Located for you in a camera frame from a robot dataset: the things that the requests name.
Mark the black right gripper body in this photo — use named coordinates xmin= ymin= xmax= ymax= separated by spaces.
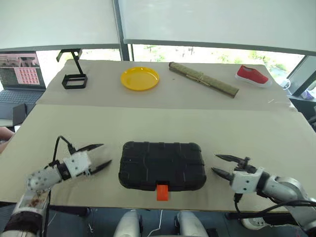
xmin=233 ymin=157 xmax=257 ymax=174

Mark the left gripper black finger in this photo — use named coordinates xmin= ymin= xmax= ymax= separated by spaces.
xmin=74 ymin=144 xmax=105 ymax=155
xmin=90 ymin=159 xmax=113 ymax=175

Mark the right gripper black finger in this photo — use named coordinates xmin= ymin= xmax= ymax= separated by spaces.
xmin=214 ymin=154 xmax=241 ymax=165
xmin=211 ymin=167 xmax=234 ymax=182

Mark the black plastic tool case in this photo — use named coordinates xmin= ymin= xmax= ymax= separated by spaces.
xmin=118 ymin=141 xmax=207 ymax=202

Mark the white round floor object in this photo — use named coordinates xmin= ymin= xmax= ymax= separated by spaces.
xmin=240 ymin=217 xmax=270 ymax=231

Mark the grey rounded leg shell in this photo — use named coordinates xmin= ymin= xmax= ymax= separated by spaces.
xmin=113 ymin=209 xmax=143 ymax=237
xmin=176 ymin=210 xmax=209 ymax=237

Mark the black metal stand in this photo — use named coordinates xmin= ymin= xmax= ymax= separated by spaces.
xmin=56 ymin=48 xmax=88 ymax=90

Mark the beige table cover sheet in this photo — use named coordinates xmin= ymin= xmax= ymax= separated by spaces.
xmin=0 ymin=105 xmax=316 ymax=213
xmin=37 ymin=59 xmax=300 ymax=112

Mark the rolled bamboo mat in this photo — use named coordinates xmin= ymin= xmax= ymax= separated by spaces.
xmin=168 ymin=61 xmax=239 ymax=100

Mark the grey office chair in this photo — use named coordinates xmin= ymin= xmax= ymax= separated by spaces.
xmin=307 ymin=106 xmax=316 ymax=132

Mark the yellow plastic plate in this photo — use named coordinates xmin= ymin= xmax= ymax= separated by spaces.
xmin=120 ymin=66 xmax=160 ymax=92

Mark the red canvas shoe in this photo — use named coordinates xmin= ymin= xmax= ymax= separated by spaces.
xmin=234 ymin=64 xmax=273 ymax=88

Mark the purple small object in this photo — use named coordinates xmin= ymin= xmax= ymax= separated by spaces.
xmin=302 ymin=89 xmax=316 ymax=100

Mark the open laptop computer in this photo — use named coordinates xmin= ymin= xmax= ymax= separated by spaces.
xmin=0 ymin=50 xmax=47 ymax=121

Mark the white roller blind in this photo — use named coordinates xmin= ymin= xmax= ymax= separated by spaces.
xmin=118 ymin=0 xmax=316 ymax=56
xmin=0 ymin=0 xmax=122 ymax=50

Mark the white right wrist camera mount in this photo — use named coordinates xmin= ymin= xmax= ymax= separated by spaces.
xmin=229 ymin=167 xmax=265 ymax=194

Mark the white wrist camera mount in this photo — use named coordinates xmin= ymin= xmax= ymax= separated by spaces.
xmin=229 ymin=167 xmax=265 ymax=194
xmin=63 ymin=151 xmax=92 ymax=178

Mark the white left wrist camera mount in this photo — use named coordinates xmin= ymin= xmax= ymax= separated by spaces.
xmin=63 ymin=151 xmax=92 ymax=178

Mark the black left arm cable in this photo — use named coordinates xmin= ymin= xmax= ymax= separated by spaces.
xmin=44 ymin=135 xmax=76 ymax=237

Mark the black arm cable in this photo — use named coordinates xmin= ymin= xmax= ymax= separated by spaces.
xmin=44 ymin=135 xmax=76 ymax=237
xmin=233 ymin=193 xmax=316 ymax=220

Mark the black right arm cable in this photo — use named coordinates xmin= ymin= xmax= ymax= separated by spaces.
xmin=233 ymin=193 xmax=316 ymax=220

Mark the black table frame bar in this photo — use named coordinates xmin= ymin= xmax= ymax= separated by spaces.
xmin=224 ymin=211 xmax=293 ymax=221
xmin=48 ymin=206 xmax=91 ymax=218

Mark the thin white cord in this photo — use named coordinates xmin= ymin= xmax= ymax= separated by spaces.
xmin=147 ymin=209 xmax=164 ymax=237

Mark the grey window frame post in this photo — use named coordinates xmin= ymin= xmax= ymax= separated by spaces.
xmin=112 ymin=0 xmax=134 ymax=62

